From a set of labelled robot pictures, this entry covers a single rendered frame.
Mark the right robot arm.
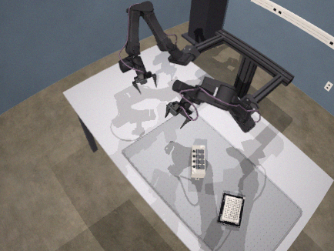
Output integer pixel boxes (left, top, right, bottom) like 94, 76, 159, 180
119, 1, 191, 73

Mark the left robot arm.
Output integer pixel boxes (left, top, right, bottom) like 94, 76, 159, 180
172, 76, 256, 132

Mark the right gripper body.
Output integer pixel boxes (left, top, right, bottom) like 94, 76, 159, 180
132, 64, 156, 84

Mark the beige operator panel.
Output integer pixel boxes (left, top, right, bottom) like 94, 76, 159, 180
191, 145, 205, 180

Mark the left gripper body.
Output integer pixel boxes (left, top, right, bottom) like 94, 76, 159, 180
172, 98, 192, 121

